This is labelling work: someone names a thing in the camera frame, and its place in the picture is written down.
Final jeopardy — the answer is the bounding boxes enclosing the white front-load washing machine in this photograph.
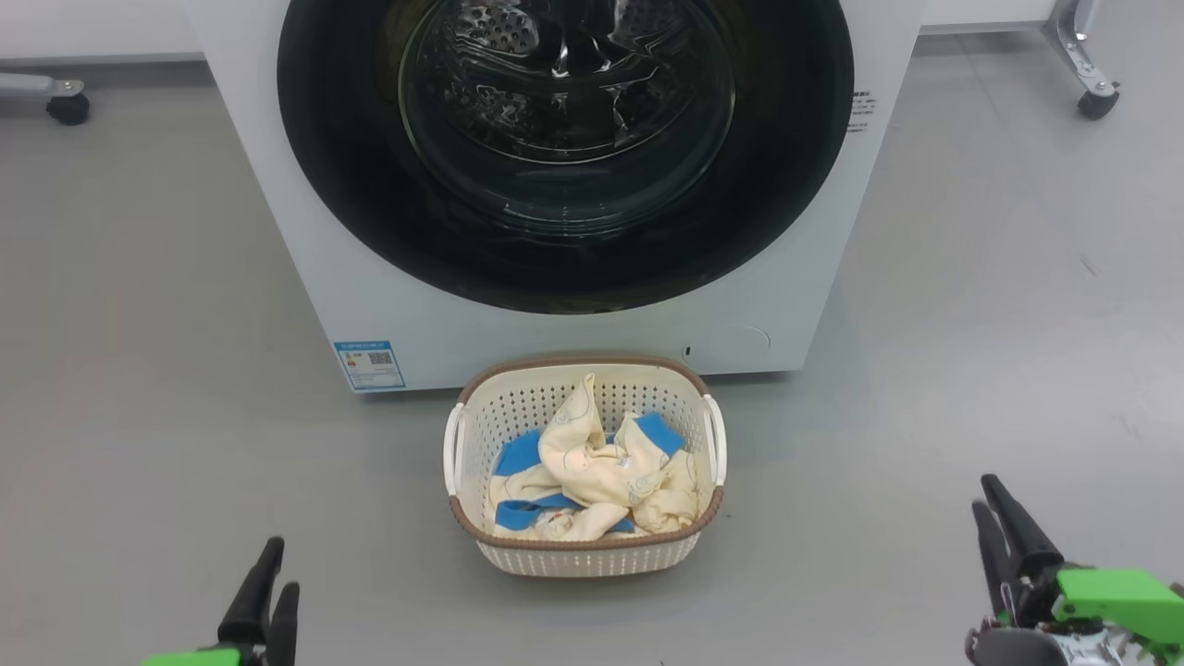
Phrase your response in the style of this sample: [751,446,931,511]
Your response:
[180,0,926,395]

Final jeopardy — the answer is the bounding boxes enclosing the blue energy label sticker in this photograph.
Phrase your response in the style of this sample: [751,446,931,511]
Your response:
[333,340,408,394]

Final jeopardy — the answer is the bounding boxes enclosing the black round glass washer door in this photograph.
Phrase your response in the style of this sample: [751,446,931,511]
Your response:
[277,0,855,315]

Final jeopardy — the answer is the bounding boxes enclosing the cream bear-print pants blue cuffs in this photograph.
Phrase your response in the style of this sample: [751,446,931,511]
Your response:
[490,412,700,542]

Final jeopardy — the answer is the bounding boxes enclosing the cream bear-print top blue cuffs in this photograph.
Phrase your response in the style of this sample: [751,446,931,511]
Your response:
[538,373,691,512]

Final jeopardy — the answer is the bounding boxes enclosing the cream perforated basket brown rim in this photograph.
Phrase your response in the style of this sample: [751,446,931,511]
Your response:
[442,355,728,578]

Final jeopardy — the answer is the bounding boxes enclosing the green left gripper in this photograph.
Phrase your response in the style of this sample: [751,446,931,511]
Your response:
[141,536,301,666]

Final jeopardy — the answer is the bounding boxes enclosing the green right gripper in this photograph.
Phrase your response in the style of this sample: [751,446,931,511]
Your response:
[971,474,1184,648]

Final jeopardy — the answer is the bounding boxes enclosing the grey metal caster leg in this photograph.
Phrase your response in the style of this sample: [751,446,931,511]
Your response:
[0,72,92,127]
[1042,0,1121,121]

